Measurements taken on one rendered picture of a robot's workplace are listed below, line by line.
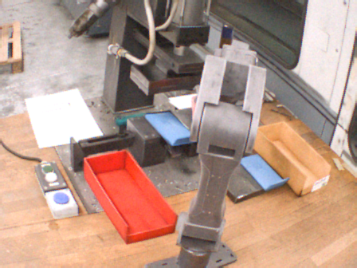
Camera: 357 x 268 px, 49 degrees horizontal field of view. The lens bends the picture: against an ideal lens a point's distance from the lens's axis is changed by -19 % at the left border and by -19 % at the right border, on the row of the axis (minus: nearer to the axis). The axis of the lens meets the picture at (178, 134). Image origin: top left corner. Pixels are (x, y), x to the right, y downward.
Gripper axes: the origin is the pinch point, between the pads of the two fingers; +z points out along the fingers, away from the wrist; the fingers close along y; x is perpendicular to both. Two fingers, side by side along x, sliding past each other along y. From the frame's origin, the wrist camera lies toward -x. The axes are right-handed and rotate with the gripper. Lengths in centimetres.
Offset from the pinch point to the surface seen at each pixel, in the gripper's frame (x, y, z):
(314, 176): -34.6, -20.1, 4.7
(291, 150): -35.1, -8.3, 11.3
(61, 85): -30, 138, 207
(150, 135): 7.2, 3.5, 10.8
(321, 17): -63, 31, -9
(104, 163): 19.3, 0.1, 15.1
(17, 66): 6, 179, 225
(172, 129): 1.2, 3.8, 10.0
